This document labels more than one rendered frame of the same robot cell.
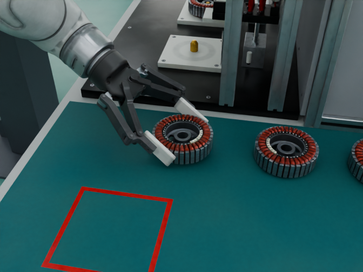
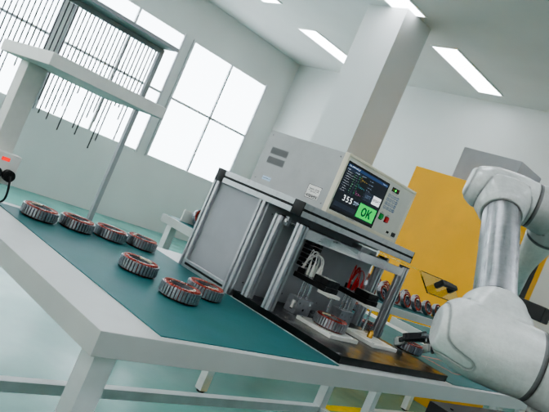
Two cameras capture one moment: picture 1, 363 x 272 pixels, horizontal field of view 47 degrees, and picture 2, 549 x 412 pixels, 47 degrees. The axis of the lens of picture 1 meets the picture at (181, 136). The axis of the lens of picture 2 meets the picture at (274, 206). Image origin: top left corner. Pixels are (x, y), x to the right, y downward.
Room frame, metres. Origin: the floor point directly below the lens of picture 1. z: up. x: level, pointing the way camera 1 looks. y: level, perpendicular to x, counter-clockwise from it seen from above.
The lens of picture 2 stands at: (2.99, 0.78, 1.08)
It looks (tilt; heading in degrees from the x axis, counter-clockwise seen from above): 0 degrees down; 214
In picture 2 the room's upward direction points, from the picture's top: 23 degrees clockwise
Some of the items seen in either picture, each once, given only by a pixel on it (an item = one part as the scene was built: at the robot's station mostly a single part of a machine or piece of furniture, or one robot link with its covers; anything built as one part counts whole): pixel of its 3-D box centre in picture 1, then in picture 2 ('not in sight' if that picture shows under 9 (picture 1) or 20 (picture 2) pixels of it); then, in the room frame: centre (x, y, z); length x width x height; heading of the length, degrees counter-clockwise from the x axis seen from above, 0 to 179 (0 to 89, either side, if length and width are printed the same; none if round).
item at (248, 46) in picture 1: (254, 49); (340, 315); (0.90, -0.17, 0.80); 0.08 x 0.05 x 0.06; 169
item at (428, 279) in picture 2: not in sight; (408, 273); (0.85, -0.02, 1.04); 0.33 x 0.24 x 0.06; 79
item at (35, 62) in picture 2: not in sight; (55, 145); (1.83, -0.79, 0.98); 0.37 x 0.35 x 0.46; 169
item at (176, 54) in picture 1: (194, 52); (368, 338); (0.93, -0.03, 0.78); 0.15 x 0.15 x 0.01; 79
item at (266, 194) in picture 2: not in sight; (318, 217); (0.99, -0.37, 1.09); 0.68 x 0.44 x 0.05; 169
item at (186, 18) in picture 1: (207, 13); (327, 329); (1.17, -0.08, 0.78); 0.15 x 0.15 x 0.01; 79
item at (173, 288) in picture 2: not in sight; (180, 291); (1.71, -0.24, 0.77); 0.11 x 0.11 x 0.04
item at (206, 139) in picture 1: (182, 138); (408, 346); (0.60, 0.00, 0.78); 0.11 x 0.11 x 0.04
